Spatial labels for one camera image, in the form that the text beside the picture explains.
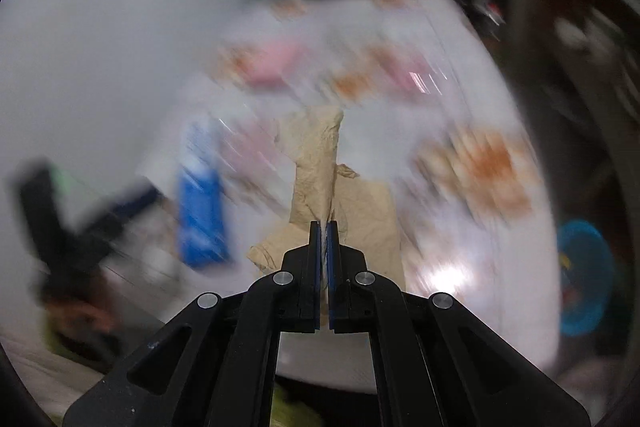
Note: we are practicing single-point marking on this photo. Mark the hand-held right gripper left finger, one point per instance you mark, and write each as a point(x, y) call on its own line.
point(312, 277)

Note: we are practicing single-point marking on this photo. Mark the floral plastic tablecloth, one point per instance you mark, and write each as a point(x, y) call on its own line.
point(450, 232)

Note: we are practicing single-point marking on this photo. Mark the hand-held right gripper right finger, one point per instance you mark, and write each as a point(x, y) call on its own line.
point(336, 277)

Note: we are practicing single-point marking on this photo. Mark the blue plastic basket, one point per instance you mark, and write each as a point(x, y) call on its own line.
point(582, 307)

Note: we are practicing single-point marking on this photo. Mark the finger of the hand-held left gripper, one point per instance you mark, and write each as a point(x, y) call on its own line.
point(40, 212)
point(125, 209)

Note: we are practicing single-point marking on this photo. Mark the blue toothpaste box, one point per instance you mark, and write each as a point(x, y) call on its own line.
point(202, 212)

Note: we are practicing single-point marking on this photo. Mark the clear oil bottle red cap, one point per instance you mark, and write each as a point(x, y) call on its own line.
point(487, 14)

